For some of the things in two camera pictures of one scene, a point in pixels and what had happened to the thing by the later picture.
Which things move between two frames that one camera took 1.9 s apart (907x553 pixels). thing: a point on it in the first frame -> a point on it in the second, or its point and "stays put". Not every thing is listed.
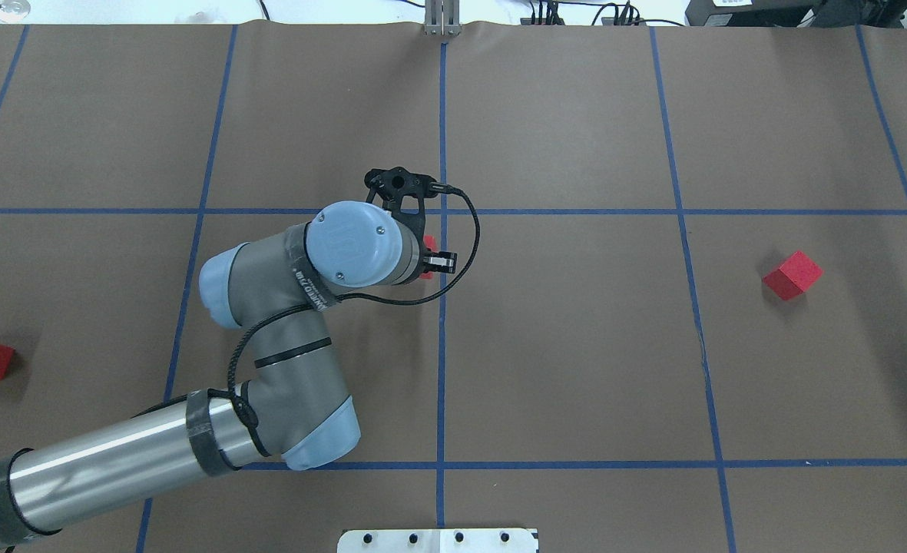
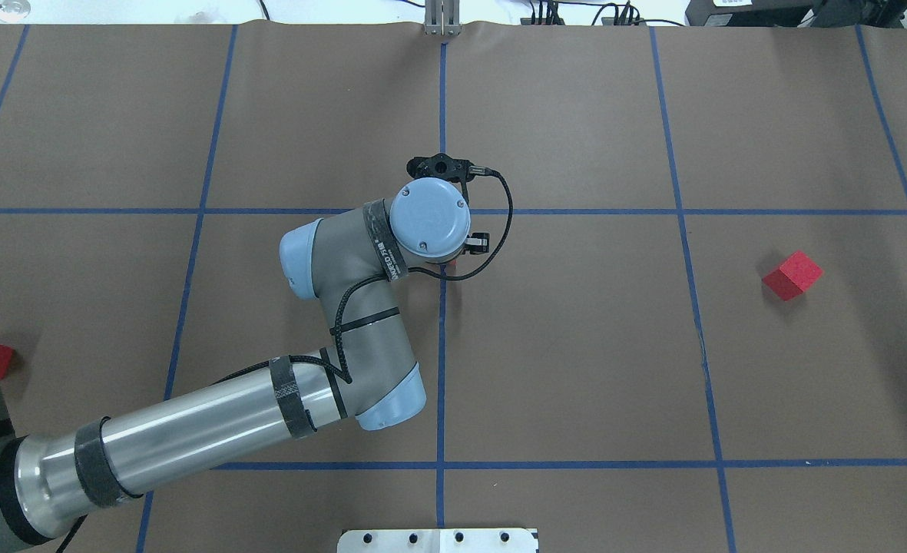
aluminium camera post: [441, 18] stays put
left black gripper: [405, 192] -> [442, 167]
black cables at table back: [627, 15] stays put
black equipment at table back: [834, 14] stays put
